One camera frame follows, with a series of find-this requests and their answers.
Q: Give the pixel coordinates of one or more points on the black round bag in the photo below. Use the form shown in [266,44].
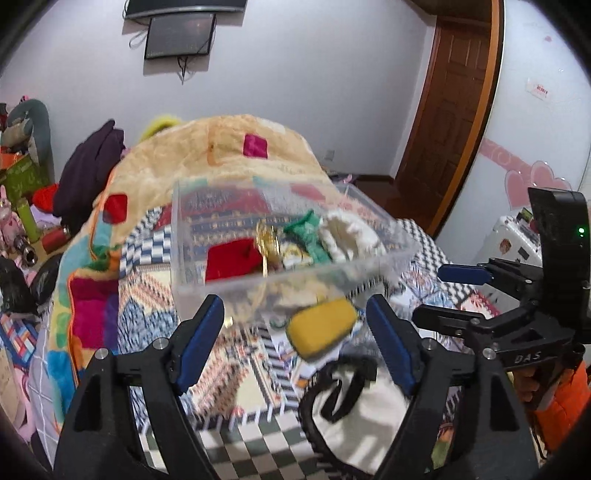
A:
[46,277]

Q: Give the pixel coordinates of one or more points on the green bottle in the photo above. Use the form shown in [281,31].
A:
[28,219]

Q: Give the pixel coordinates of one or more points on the pink plush toy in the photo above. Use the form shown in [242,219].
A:
[9,221]

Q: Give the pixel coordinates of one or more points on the white suitcase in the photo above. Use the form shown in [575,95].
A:
[508,240]

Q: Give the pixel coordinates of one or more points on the silver flashlight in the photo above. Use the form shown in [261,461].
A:
[27,251]

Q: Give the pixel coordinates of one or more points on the red thermos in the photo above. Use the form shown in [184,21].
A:
[55,239]

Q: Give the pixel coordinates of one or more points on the green cardboard box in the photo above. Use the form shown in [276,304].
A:
[21,177]

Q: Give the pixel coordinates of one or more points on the white wall label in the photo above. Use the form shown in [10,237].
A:
[539,89]

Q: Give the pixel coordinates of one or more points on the green cloth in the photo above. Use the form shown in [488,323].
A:
[307,233]

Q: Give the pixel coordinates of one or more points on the yellow-green fluffy cloth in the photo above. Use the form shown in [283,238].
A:
[159,125]

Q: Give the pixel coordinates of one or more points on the brown wooden door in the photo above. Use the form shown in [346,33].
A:
[450,120]

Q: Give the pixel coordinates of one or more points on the dark purple jacket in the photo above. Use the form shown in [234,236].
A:
[87,170]

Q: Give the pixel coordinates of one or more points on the patterned bedsheet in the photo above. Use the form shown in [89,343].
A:
[231,364]

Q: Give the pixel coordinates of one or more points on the clear plastic box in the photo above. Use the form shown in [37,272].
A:
[221,210]

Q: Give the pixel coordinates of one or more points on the black wall television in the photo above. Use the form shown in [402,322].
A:
[184,7]

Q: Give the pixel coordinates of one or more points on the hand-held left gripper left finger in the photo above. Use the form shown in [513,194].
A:
[202,339]

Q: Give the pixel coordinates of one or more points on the yellow sponge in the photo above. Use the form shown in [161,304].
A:
[321,324]

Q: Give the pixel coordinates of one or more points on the pink heart wall sticker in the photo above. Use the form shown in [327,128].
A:
[540,180]

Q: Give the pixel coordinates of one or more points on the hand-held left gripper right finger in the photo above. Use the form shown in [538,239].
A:
[392,342]

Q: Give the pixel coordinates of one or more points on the black plastic bag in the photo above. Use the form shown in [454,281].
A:
[14,288]

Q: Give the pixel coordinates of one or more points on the white wall socket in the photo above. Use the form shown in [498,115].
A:
[328,155]

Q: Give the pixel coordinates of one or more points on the gold shiny ornament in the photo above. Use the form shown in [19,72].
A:
[268,244]

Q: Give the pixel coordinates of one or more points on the white fluffy cloth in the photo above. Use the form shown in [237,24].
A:
[351,235]

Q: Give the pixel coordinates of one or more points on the person's right forearm orange sleeve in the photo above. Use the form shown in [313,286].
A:
[565,410]

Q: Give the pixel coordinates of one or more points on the beige patchwork plush blanket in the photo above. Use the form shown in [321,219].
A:
[184,147]

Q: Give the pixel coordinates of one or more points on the red knitted cloth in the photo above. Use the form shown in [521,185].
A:
[46,196]

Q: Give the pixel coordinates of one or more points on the person's right hand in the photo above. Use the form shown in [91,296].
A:
[528,385]

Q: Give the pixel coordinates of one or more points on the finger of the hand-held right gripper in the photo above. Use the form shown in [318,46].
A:
[438,318]
[464,274]

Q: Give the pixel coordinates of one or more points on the black wall monitor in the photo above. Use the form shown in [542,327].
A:
[180,34]

